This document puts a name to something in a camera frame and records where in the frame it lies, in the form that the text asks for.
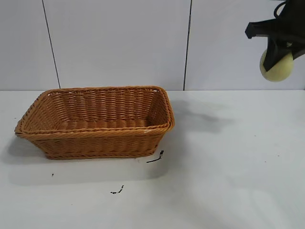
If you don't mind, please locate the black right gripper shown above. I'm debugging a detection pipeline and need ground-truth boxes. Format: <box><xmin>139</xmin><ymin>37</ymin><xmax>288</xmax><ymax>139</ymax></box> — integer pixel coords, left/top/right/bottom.
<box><xmin>245</xmin><ymin>0</ymin><xmax>305</xmax><ymax>73</ymax></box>

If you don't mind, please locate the pale yellow egg yolk pastry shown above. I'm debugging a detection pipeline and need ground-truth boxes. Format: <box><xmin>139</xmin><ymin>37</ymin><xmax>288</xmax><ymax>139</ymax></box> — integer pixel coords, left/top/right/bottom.
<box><xmin>259</xmin><ymin>42</ymin><xmax>295</xmax><ymax>83</ymax></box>

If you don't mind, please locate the brown woven wicker basket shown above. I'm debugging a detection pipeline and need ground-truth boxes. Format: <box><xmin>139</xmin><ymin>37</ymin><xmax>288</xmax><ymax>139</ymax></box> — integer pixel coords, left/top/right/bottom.
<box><xmin>15</xmin><ymin>85</ymin><xmax>176</xmax><ymax>160</ymax></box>

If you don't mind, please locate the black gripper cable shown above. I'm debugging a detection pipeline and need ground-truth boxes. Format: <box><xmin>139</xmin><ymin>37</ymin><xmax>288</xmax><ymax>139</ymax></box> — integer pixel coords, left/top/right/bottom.
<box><xmin>273</xmin><ymin>1</ymin><xmax>285</xmax><ymax>19</ymax></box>

